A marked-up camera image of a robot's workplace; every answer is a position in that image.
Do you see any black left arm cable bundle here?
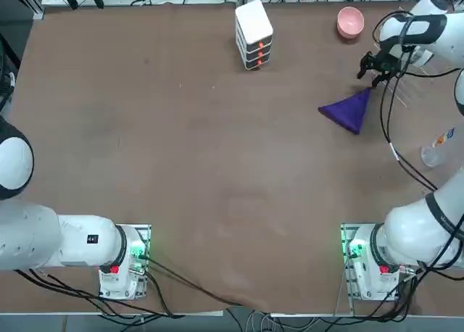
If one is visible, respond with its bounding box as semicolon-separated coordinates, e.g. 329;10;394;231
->
14;268;186;318

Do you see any white drawer box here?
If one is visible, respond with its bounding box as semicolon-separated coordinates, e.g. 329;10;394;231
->
234;0;274;72

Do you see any clear acrylic storage rack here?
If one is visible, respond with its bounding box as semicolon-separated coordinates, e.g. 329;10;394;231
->
360;0;464;110

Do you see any aluminium rail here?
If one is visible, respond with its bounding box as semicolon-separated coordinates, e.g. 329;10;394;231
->
12;0;44;21

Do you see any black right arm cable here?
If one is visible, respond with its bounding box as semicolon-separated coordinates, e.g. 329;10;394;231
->
373;12;464;320

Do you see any pink bowl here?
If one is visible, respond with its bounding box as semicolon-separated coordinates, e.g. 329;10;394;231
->
336;6;365;40

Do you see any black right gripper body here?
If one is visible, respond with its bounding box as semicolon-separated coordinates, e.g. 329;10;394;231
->
373;43;409;74

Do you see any dark cable across table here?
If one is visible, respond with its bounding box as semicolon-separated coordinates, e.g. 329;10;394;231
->
144;257;271;311

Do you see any purple towel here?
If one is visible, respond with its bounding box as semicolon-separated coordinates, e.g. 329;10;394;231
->
318;87;373;136

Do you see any clear bottle blue cap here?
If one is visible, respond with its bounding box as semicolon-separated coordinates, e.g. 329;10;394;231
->
420;127;457;169

